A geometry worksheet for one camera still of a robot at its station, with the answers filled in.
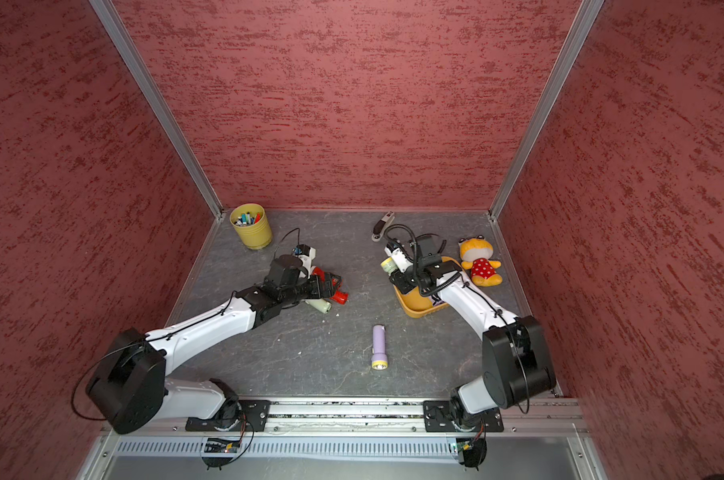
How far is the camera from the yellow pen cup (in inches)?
39.5

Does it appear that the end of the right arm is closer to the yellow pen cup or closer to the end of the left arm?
the end of the left arm

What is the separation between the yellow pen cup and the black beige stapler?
0.40m
